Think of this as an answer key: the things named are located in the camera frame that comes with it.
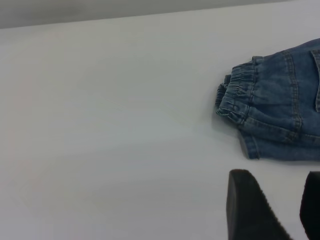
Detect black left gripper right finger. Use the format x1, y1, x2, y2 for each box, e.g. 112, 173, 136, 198
299, 171, 320, 240

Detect blue denim shorts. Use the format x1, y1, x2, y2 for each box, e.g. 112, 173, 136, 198
214, 37, 320, 161

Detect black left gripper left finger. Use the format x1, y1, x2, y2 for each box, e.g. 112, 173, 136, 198
226, 169, 293, 240

